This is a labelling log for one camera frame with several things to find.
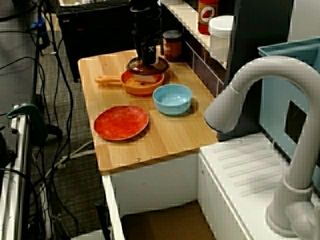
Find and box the white lidded container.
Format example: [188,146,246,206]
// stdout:
[207,15,235,65]

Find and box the aluminium frame rail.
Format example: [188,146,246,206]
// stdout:
[0,107,34,240]

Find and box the white kitchen shelf ledge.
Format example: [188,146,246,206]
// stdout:
[159,0,230,70]

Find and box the white toy sink unit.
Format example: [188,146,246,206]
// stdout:
[198,132,320,240]

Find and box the brown glass lid yellow knob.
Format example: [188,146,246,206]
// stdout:
[125,55,171,76]

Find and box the black cable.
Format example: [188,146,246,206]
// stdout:
[46,12,76,161]

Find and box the orange toy frying pan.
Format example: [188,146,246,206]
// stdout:
[94,70,166,97]

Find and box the blue connector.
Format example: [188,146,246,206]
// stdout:
[29,15,49,37]

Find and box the light blue bowl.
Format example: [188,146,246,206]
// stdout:
[152,83,193,117]

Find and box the red orange plate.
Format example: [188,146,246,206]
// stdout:
[93,105,150,142]

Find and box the black equipment stand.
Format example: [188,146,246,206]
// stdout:
[55,1,137,84]

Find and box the white cable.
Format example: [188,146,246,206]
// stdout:
[44,139,96,177]

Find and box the teal plastic bin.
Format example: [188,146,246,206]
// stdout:
[257,37,320,181]

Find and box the grey toy faucet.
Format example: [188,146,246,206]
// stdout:
[203,55,320,239]

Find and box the dark grey kitchen post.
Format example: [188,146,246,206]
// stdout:
[215,0,295,142]

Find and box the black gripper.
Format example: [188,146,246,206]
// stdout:
[134,33,158,66]

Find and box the toy ham bread slice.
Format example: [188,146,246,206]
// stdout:
[134,73,161,85]

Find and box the red sauce bottle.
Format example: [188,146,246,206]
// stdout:
[197,0,221,36]

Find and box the white kitchen cabinet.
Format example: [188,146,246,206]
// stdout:
[101,151,201,240]

